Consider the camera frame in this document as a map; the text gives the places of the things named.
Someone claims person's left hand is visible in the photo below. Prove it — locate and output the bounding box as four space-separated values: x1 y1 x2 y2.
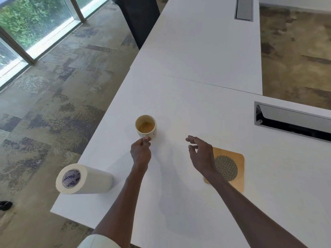
130 135 152 175

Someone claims glass window wall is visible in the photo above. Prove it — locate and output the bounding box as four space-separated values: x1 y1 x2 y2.
0 0 112 90

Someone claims person's left forearm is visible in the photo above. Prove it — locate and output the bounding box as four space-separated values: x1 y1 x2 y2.
91 167 147 248

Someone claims cream coffee mug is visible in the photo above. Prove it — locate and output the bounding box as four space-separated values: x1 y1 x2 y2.
134 115 158 140

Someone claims person's right hand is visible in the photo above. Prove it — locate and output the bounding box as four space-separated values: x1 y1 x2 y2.
185 135 217 178

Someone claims large white table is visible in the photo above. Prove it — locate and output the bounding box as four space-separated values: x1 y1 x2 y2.
50 63 331 248

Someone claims narrow white table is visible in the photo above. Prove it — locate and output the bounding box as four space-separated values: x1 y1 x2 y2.
129 0 263 96

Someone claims person's right forearm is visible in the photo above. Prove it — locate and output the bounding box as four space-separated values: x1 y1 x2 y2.
204 170 308 248

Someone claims white paper towel roll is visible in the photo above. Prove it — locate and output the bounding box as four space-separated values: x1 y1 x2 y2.
56 163 114 195

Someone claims black mesh office chair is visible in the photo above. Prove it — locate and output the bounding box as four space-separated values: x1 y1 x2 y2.
111 0 161 51

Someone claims square wooden coaster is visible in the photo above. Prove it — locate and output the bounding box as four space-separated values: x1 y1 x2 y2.
203 146 245 193

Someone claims person's left shirt sleeve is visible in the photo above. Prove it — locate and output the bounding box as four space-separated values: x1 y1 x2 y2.
76 234 122 248

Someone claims open grey cable hatch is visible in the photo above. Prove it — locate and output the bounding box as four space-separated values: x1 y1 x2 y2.
254 101 331 143

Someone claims closed grey cable hatch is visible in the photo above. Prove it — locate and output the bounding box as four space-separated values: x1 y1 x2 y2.
234 0 254 22

